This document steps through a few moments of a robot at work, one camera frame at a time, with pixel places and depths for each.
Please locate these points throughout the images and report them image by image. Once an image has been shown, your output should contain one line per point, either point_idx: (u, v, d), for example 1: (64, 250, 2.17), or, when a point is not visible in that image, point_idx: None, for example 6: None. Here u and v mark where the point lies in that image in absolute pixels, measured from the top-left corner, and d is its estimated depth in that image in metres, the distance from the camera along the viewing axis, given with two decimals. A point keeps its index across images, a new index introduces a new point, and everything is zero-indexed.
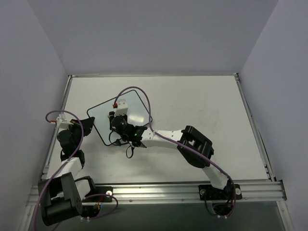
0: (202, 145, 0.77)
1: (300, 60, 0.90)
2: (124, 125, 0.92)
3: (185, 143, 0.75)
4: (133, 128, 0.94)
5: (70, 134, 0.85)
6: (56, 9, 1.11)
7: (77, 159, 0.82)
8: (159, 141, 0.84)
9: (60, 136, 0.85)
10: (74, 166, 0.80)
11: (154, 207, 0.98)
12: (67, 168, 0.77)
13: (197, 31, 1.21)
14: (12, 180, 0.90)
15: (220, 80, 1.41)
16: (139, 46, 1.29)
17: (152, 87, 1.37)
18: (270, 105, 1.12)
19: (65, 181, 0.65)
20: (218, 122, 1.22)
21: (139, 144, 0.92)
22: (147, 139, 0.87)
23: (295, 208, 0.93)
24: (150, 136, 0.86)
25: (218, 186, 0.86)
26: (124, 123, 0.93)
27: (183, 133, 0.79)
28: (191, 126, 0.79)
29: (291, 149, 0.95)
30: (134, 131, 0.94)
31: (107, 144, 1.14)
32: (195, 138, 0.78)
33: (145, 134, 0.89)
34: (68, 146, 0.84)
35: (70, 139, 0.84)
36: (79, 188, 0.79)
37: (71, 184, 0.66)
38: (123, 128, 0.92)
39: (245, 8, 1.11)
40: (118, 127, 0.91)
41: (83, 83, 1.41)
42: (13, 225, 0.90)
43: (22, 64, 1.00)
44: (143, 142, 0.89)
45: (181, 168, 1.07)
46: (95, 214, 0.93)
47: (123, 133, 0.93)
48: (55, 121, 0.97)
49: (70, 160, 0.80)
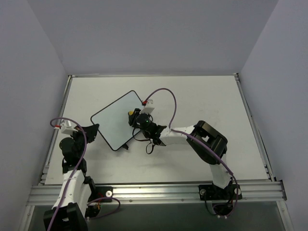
0: (216, 141, 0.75)
1: (301, 60, 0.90)
2: (148, 123, 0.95)
3: (196, 136, 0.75)
4: (154, 126, 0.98)
5: (72, 142, 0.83)
6: (56, 9, 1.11)
7: (80, 173, 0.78)
8: (174, 137, 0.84)
9: (63, 145, 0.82)
10: (77, 183, 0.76)
11: (154, 207, 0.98)
12: (71, 189, 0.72)
13: (197, 31, 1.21)
14: (13, 180, 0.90)
15: (220, 80, 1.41)
16: (138, 46, 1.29)
17: (152, 87, 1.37)
18: (270, 105, 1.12)
19: (72, 213, 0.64)
20: (218, 122, 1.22)
21: (160, 142, 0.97)
22: (164, 135, 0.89)
23: (295, 208, 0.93)
24: (167, 134, 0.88)
25: (220, 185, 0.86)
26: (147, 121, 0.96)
27: (195, 128, 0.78)
28: (204, 121, 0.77)
29: (291, 149, 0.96)
30: (155, 130, 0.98)
31: (114, 149, 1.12)
32: (209, 134, 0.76)
33: (163, 132, 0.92)
34: (70, 154, 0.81)
35: (72, 147, 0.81)
36: (81, 204, 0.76)
37: (77, 216, 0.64)
38: (147, 125, 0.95)
39: (245, 8, 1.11)
40: (143, 124, 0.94)
41: (83, 83, 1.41)
42: (13, 225, 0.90)
43: (23, 64, 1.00)
44: (160, 138, 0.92)
45: (181, 168, 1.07)
46: (95, 214, 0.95)
47: (147, 130, 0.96)
48: (59, 126, 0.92)
49: (72, 177, 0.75)
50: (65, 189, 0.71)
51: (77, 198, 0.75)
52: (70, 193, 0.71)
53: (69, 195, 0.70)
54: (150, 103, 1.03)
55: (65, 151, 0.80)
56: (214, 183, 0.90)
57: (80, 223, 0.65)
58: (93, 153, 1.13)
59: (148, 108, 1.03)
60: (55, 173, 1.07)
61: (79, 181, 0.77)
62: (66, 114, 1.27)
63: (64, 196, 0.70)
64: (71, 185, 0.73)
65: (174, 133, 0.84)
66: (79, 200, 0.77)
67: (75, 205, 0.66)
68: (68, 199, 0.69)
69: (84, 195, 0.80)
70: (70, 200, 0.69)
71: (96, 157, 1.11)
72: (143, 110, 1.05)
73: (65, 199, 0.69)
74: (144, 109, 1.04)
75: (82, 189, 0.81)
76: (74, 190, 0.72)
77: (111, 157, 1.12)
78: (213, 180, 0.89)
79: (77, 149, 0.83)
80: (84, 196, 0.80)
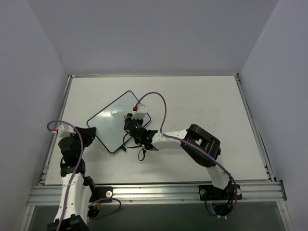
0: (210, 143, 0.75)
1: (300, 61, 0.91)
2: (137, 129, 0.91)
3: (189, 140, 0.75)
4: (145, 131, 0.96)
5: (71, 141, 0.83)
6: (56, 9, 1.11)
7: (79, 176, 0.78)
8: (167, 142, 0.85)
9: (62, 144, 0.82)
10: (78, 188, 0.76)
11: (154, 207, 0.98)
12: (71, 198, 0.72)
13: (197, 31, 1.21)
14: (13, 179, 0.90)
15: (220, 81, 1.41)
16: (139, 46, 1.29)
17: (152, 87, 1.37)
18: (270, 105, 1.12)
19: (75, 226, 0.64)
20: (218, 122, 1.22)
21: (152, 147, 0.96)
22: (156, 140, 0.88)
23: (295, 208, 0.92)
24: (159, 138, 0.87)
25: (219, 185, 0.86)
26: (137, 126, 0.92)
27: (188, 132, 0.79)
28: (196, 124, 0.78)
29: (291, 149, 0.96)
30: (146, 134, 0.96)
31: (111, 151, 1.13)
32: (201, 136, 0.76)
33: (155, 136, 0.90)
34: (69, 153, 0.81)
35: (71, 146, 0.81)
36: (83, 207, 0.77)
37: (81, 227, 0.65)
38: (137, 132, 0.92)
39: (245, 8, 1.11)
40: (132, 131, 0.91)
41: (83, 83, 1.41)
42: (13, 225, 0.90)
43: (23, 64, 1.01)
44: (153, 144, 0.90)
45: (181, 169, 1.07)
46: (95, 214, 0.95)
47: (137, 136, 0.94)
48: (56, 130, 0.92)
49: (71, 183, 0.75)
50: (66, 199, 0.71)
51: (79, 205, 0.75)
52: (71, 202, 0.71)
53: (70, 205, 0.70)
54: (142, 109, 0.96)
55: (64, 150, 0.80)
56: (213, 185, 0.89)
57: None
58: (92, 154, 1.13)
59: (141, 113, 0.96)
60: (55, 173, 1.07)
61: (79, 186, 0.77)
62: (66, 114, 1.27)
63: (66, 207, 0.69)
64: (71, 192, 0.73)
65: (166, 138, 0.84)
66: (81, 205, 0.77)
67: (78, 217, 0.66)
68: (70, 210, 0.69)
69: (85, 198, 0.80)
70: (71, 211, 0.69)
71: (95, 157, 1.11)
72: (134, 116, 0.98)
73: (67, 210, 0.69)
74: (135, 114, 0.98)
75: (83, 191, 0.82)
76: (75, 198, 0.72)
77: (111, 157, 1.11)
78: (212, 182, 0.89)
79: (76, 149, 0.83)
80: (85, 198, 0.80)
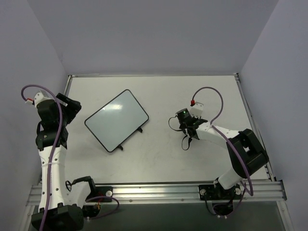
0: (255, 155, 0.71)
1: (300, 61, 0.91)
2: (185, 114, 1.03)
3: (235, 144, 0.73)
4: (193, 119, 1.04)
5: (52, 101, 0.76)
6: (57, 10, 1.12)
7: (60, 151, 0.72)
8: (212, 134, 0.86)
9: (41, 104, 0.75)
10: (60, 168, 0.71)
11: (154, 207, 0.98)
12: (56, 183, 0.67)
13: (197, 32, 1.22)
14: (12, 179, 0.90)
15: (220, 80, 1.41)
16: (138, 46, 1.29)
17: (151, 87, 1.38)
18: (270, 105, 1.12)
19: (63, 210, 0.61)
20: (218, 122, 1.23)
21: (193, 133, 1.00)
22: (203, 129, 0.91)
23: (295, 208, 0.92)
24: (206, 128, 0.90)
25: (224, 185, 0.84)
26: (186, 113, 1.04)
27: (240, 134, 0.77)
28: (251, 131, 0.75)
29: (290, 149, 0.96)
30: (193, 122, 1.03)
31: (109, 150, 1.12)
32: (251, 145, 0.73)
33: (202, 125, 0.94)
34: (47, 115, 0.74)
35: (51, 107, 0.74)
36: (79, 195, 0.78)
37: (70, 215, 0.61)
38: (185, 117, 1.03)
39: (244, 8, 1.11)
40: (180, 114, 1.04)
41: (83, 83, 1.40)
42: (13, 226, 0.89)
43: (23, 64, 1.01)
44: (198, 131, 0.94)
45: (181, 168, 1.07)
46: (95, 214, 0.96)
47: (184, 121, 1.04)
48: (32, 100, 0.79)
49: (53, 163, 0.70)
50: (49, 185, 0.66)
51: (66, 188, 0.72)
52: (57, 187, 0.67)
53: (56, 191, 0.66)
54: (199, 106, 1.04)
55: (42, 111, 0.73)
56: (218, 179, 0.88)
57: (74, 221, 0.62)
58: (92, 154, 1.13)
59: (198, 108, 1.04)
60: None
61: (62, 165, 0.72)
62: None
63: (50, 192, 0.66)
64: (55, 175, 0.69)
65: (214, 131, 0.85)
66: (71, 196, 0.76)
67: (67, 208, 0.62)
68: (56, 196, 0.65)
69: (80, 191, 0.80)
70: (58, 197, 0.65)
71: (96, 157, 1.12)
72: (191, 111, 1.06)
73: (52, 197, 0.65)
74: (191, 109, 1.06)
75: (82, 185, 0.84)
76: (59, 183, 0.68)
77: (111, 157, 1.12)
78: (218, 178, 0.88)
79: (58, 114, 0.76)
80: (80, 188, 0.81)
